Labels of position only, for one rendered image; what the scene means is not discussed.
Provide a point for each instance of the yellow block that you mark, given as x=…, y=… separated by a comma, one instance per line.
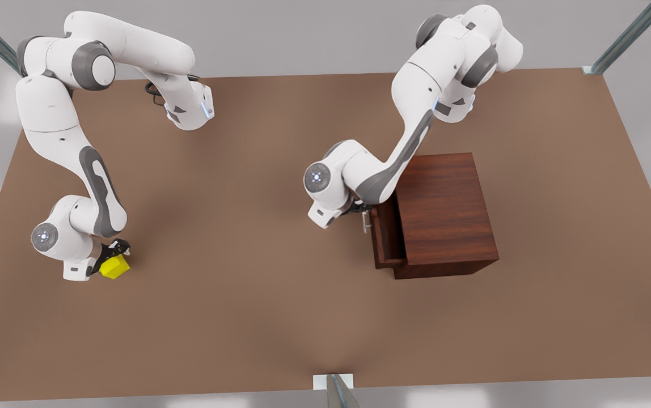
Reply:
x=114, y=267

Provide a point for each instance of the dark wooden drawer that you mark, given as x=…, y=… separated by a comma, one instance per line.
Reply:
x=383, y=238

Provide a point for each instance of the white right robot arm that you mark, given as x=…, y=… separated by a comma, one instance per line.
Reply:
x=47, y=113

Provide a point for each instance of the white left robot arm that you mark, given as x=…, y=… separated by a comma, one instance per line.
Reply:
x=427, y=79

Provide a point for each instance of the dark wooden cabinet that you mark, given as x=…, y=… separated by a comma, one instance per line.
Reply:
x=444, y=215

